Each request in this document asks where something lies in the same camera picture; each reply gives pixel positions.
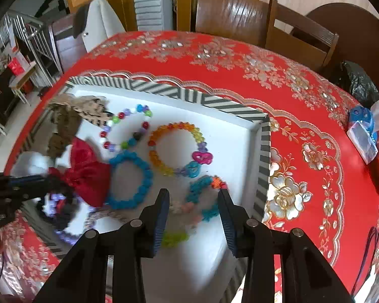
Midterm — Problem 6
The purple bead bracelet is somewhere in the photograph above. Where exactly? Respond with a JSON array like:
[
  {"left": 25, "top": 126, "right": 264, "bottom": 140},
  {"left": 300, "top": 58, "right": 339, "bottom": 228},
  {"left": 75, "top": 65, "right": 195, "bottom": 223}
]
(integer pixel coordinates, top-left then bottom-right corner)
[{"left": 45, "top": 191, "right": 97, "bottom": 247}]

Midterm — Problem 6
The dark brown side chair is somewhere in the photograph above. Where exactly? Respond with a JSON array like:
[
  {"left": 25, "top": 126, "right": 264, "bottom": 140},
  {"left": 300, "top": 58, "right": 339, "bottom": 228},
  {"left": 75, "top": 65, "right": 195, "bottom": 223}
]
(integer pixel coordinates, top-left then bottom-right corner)
[{"left": 48, "top": 14, "right": 87, "bottom": 74}]

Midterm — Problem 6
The black plastic bag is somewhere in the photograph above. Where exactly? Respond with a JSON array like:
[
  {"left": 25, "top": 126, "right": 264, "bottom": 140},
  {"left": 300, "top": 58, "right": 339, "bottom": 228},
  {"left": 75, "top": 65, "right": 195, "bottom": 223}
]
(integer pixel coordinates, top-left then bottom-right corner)
[{"left": 336, "top": 61, "right": 379, "bottom": 109}]

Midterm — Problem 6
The green flower bead bracelet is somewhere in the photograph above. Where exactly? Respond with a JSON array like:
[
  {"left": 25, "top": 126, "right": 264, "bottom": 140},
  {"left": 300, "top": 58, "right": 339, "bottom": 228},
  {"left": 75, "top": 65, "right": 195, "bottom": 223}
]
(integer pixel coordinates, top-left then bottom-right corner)
[{"left": 160, "top": 174, "right": 228, "bottom": 249}]

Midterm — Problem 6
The silver braided bracelet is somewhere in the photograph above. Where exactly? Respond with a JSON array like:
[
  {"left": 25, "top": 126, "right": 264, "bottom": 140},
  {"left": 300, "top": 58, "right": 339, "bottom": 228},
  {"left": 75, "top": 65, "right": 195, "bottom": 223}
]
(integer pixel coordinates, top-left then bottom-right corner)
[{"left": 83, "top": 206, "right": 131, "bottom": 231}]

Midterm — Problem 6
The white louvered door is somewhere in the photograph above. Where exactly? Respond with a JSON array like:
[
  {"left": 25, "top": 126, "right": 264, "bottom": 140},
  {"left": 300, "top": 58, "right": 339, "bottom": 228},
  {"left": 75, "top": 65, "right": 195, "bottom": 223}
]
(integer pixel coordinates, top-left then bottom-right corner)
[{"left": 134, "top": 0, "right": 174, "bottom": 31}]

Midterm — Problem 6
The brown scrunchie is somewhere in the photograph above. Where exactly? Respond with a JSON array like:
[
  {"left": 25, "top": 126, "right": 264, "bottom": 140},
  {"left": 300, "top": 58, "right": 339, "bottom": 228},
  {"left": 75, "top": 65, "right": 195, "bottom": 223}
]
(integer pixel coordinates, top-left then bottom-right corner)
[{"left": 46, "top": 105, "right": 82, "bottom": 159}]

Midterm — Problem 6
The blue cord lanyard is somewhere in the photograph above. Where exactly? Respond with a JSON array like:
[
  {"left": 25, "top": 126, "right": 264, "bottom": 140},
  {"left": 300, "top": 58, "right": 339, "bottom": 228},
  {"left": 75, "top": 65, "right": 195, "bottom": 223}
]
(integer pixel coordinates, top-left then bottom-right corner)
[{"left": 350, "top": 225, "right": 379, "bottom": 297}]

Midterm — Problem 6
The white fluffy scrunchie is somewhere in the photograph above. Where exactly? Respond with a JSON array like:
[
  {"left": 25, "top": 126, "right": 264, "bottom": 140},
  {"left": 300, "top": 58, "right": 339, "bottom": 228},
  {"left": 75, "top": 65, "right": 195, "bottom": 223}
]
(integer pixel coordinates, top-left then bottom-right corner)
[{"left": 10, "top": 151, "right": 59, "bottom": 178}]

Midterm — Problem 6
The red satin bow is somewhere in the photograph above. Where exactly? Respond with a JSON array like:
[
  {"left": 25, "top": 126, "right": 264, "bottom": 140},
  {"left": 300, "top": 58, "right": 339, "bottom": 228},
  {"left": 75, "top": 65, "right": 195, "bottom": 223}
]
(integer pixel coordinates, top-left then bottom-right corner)
[{"left": 48, "top": 138, "right": 111, "bottom": 208}]

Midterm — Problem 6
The dark wooden chair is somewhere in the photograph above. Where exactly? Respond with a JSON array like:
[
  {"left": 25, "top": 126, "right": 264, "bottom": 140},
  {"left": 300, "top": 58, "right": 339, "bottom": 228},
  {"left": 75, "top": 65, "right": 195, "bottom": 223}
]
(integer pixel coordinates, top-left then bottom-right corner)
[{"left": 265, "top": 0, "right": 339, "bottom": 72}]

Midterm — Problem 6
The white jacket on chair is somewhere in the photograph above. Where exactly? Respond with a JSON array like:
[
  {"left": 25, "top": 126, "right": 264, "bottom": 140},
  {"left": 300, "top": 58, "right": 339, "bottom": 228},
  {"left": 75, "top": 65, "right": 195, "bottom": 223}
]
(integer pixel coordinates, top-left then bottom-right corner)
[{"left": 72, "top": 0, "right": 125, "bottom": 52}]

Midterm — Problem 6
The metal stair railing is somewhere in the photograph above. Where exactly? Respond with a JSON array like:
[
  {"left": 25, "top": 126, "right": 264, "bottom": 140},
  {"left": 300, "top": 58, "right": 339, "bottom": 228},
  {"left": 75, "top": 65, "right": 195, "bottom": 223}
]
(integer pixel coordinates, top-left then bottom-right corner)
[{"left": 0, "top": 9, "right": 63, "bottom": 86}]

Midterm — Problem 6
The multicolour round bead bracelet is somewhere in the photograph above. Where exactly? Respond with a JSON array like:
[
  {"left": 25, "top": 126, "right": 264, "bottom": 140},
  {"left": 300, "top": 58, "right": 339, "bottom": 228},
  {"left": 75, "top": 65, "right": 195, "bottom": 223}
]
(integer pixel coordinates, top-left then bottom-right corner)
[{"left": 99, "top": 103, "right": 153, "bottom": 153}]

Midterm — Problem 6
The leopard print bow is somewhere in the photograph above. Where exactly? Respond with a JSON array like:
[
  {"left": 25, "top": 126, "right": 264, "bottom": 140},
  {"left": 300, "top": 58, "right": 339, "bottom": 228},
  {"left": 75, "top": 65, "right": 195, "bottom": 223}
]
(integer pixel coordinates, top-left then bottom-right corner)
[{"left": 49, "top": 93, "right": 114, "bottom": 127}]

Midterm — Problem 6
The red floral tablecloth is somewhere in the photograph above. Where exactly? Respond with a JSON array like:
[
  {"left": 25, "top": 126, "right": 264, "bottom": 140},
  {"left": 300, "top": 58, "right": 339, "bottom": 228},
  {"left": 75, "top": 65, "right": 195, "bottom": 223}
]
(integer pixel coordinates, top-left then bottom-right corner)
[{"left": 45, "top": 31, "right": 379, "bottom": 302}]

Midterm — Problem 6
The blue bead bracelet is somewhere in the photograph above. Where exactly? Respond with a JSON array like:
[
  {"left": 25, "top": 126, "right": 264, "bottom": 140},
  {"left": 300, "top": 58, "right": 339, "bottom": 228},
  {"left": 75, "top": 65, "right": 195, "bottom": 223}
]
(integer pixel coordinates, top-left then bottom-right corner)
[{"left": 106, "top": 150, "right": 155, "bottom": 211}]

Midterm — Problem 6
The tissue pack in plastic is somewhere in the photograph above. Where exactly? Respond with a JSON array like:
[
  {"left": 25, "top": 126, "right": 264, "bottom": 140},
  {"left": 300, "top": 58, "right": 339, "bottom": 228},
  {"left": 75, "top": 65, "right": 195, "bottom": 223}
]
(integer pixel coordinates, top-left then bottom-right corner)
[{"left": 346, "top": 100, "right": 379, "bottom": 164}]

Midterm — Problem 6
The rainbow crystal bead bracelet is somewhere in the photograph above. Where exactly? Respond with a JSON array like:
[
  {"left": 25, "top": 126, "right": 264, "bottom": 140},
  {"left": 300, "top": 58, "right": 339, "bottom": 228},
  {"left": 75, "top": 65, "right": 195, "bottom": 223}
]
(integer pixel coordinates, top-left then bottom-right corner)
[{"left": 147, "top": 121, "right": 214, "bottom": 179}]

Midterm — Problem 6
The striped white tray box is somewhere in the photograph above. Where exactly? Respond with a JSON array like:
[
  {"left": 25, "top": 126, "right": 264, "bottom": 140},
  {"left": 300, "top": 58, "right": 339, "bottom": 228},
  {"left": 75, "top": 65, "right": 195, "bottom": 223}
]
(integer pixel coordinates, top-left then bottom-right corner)
[{"left": 17, "top": 74, "right": 273, "bottom": 303}]

